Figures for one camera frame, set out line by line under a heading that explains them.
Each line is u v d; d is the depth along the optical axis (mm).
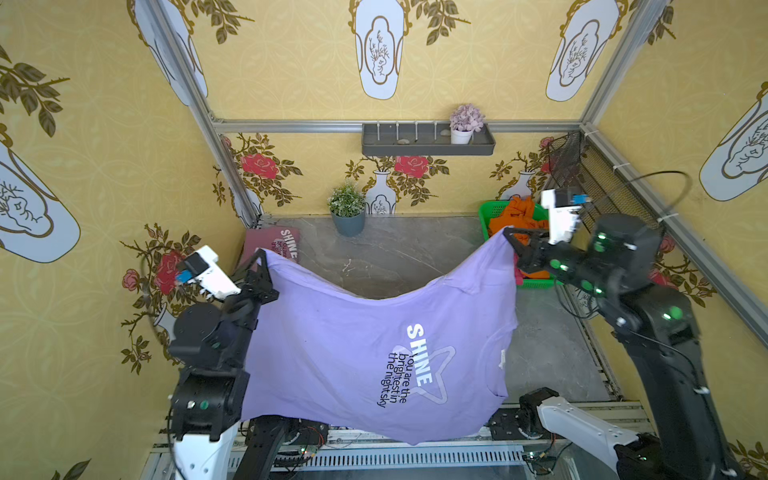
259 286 476
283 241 1089
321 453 707
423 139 925
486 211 1147
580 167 1011
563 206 468
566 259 459
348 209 1065
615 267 391
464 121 819
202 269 446
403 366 594
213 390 399
